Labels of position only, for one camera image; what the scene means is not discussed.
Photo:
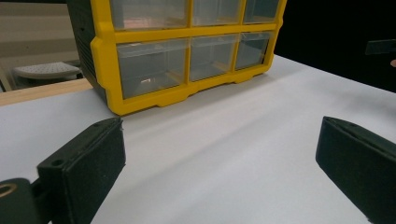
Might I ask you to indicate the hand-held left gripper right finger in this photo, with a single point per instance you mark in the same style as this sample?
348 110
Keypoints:
358 161

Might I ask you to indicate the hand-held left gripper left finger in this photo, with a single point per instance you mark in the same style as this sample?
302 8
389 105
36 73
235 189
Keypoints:
84 168

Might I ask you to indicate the white perforated stool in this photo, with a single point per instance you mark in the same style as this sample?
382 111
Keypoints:
46 70

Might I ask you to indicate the yellow black drawer cabinet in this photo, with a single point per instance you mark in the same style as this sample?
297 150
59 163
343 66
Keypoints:
106 62

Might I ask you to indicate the set of clear plastic drawers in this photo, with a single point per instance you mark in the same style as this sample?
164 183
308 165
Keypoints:
152 67

